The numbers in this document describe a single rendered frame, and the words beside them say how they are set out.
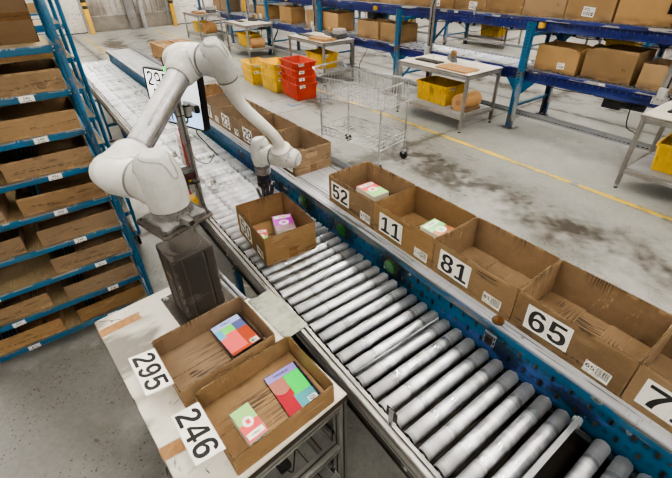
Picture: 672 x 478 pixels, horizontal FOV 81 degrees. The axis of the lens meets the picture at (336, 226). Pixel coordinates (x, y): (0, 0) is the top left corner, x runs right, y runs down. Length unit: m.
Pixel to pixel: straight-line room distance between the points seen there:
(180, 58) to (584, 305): 1.93
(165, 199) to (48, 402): 1.69
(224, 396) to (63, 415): 1.40
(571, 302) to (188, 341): 1.55
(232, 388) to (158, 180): 0.79
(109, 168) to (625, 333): 1.98
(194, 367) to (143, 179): 0.73
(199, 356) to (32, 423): 1.36
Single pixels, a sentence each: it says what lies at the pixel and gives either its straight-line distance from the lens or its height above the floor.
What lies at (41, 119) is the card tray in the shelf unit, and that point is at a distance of 2.50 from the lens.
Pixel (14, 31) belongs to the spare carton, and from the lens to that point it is 2.55.
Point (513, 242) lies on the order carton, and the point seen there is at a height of 1.01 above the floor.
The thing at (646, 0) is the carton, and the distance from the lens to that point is 6.02.
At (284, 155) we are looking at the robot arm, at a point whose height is 1.22.
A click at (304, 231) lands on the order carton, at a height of 0.88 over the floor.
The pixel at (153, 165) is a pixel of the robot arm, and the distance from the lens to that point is 1.52.
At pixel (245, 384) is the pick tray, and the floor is 0.76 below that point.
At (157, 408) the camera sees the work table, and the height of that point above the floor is 0.75.
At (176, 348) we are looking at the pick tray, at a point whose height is 0.76.
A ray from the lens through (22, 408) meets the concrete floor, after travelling 3.00.
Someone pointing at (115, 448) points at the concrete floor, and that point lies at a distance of 2.57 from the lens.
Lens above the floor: 2.04
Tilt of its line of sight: 34 degrees down
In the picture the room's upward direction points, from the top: 1 degrees counter-clockwise
